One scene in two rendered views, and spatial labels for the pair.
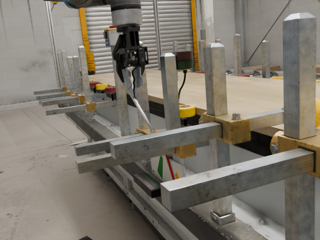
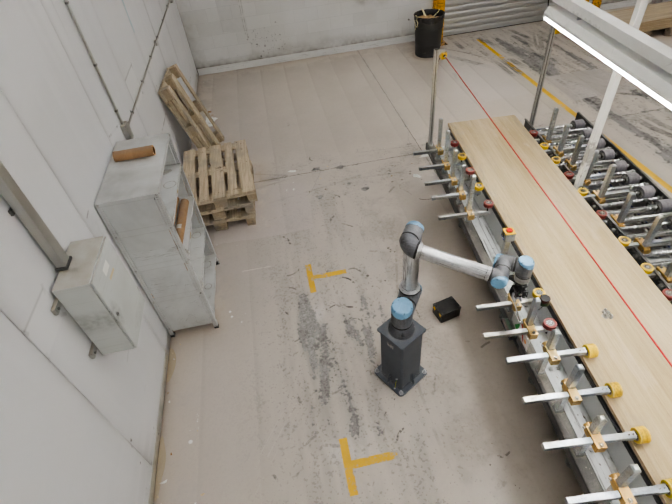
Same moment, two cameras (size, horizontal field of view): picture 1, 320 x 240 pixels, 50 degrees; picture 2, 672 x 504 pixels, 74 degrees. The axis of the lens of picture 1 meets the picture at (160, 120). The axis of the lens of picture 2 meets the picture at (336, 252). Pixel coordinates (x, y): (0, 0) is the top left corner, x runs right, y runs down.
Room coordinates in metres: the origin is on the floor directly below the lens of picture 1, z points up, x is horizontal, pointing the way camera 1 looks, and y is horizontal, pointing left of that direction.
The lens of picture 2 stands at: (-0.95, 0.43, 3.27)
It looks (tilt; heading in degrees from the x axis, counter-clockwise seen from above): 44 degrees down; 22
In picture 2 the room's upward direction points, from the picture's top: 7 degrees counter-clockwise
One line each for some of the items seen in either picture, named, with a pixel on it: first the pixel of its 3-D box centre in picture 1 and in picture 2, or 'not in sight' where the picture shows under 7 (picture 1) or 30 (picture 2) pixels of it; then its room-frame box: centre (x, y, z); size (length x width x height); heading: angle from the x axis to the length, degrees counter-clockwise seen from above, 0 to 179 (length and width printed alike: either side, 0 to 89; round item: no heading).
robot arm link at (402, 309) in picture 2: not in sight; (402, 312); (0.98, 0.78, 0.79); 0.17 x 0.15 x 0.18; 174
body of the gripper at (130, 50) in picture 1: (131, 47); (520, 287); (1.06, 0.07, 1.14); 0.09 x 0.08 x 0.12; 22
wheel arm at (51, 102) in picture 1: (75, 99); (455, 195); (2.34, 0.57, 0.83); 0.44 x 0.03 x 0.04; 113
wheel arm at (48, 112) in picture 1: (82, 107); (464, 215); (2.11, 0.47, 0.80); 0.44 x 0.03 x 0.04; 113
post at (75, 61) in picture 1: (79, 90); (460, 187); (2.40, 0.54, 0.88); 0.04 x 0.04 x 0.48; 23
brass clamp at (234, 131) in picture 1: (223, 125); (550, 352); (0.76, -0.14, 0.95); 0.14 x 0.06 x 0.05; 23
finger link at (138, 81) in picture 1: (139, 81); not in sight; (1.07, 0.05, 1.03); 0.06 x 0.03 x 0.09; 22
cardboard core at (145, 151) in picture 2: not in sight; (134, 153); (1.41, 2.97, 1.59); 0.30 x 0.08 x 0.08; 118
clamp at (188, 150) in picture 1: (178, 143); (530, 328); (1.00, -0.05, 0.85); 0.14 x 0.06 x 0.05; 23
